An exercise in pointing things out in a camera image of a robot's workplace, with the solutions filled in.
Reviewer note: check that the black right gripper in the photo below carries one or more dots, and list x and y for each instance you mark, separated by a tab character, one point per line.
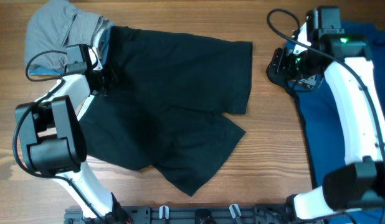
280	64

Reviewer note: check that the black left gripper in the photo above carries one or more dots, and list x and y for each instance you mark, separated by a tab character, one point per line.
113	78

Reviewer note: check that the black shorts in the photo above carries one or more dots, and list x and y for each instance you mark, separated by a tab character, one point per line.
171	107

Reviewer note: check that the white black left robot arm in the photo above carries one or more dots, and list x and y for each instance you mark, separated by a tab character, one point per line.
48	142

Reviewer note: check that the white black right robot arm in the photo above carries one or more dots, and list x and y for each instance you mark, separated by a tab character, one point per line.
344	63

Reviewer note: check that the folded blue jeans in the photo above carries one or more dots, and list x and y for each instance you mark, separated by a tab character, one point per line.
102	51

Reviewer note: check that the folded grey jeans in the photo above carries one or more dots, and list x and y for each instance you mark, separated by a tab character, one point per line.
57	25

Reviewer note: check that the dark blue garment pile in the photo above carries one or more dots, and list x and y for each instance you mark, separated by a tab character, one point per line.
321	124

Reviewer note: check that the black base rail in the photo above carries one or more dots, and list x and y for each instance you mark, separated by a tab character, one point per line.
257	214

